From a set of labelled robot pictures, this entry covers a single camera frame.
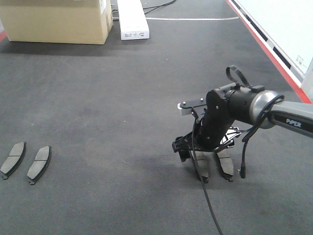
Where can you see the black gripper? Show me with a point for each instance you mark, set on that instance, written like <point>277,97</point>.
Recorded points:
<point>212,131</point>

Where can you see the grey brake pad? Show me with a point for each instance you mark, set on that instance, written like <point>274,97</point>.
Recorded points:
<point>202,171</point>
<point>226,167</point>
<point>39,165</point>
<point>13,160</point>

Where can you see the long white box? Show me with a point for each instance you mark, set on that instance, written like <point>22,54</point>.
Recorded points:
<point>132,20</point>

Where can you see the cardboard box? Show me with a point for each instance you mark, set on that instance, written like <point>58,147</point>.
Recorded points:
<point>57,21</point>

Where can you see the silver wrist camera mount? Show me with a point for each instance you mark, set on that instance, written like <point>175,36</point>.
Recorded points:
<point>197,106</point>

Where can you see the red conveyor edge rail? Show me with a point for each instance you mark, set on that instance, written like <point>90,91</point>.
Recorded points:
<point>284,31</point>

